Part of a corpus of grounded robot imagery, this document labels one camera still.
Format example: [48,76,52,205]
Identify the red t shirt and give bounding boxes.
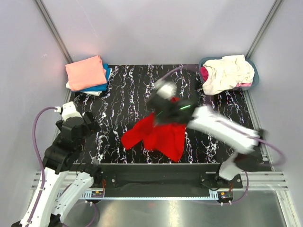
[121,112,186,162]

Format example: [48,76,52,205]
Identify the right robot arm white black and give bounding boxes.
[147,95,264,188]

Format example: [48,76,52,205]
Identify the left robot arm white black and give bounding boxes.
[12,111,103,227]

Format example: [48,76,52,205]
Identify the folded white t shirt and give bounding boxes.
[65,82,102,96]

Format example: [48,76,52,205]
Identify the folded blue t shirt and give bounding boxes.
[81,63,112,92]

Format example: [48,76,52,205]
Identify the folded pink t shirt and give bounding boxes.
[65,55,106,91]

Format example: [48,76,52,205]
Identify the black marbled table mat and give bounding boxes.
[69,65,254,164]

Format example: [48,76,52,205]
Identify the magenta garment in basket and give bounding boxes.
[200,66,209,81]

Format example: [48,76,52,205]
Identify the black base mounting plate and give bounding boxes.
[98,163,243,189]

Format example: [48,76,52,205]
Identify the cream crumpled t shirt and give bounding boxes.
[202,54,255,96]

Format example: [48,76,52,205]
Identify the pink garment in basket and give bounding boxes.
[237,83,252,87]

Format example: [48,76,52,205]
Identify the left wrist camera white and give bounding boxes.
[61,102,82,121]

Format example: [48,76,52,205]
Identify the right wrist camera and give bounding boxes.
[154,79,177,99]

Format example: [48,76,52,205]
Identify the slotted cable duct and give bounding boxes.
[80,189,218,201]

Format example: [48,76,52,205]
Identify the aluminium frame rail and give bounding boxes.
[30,171,289,190]

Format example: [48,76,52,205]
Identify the left aluminium corner post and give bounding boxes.
[33,0,73,63]

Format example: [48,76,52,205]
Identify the aluminium corner post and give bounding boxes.
[246,0,284,58]
[33,0,73,63]

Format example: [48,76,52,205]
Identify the right aluminium corner post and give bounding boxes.
[246,0,284,58]

